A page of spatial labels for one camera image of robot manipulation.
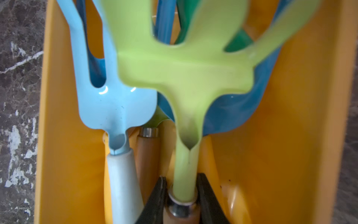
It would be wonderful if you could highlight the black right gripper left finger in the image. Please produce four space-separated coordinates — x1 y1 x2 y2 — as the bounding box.
135 176 167 224

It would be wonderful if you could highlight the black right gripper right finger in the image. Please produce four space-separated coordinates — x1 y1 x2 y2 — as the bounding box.
196 173 230 224

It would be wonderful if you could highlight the yellow plastic storage box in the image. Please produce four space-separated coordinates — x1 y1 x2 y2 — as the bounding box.
34 1 358 224

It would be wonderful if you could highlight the blue cultivator yellow handle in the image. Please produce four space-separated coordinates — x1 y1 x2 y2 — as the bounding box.
147 1 291 136

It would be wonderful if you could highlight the light blue hand fork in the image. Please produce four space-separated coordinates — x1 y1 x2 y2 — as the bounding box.
58 1 157 224

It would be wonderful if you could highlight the light green hand rake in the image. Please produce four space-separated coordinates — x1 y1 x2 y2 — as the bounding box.
101 1 320 206

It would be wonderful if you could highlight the dark green hand rake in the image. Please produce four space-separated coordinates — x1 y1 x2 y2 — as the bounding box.
175 0 253 52

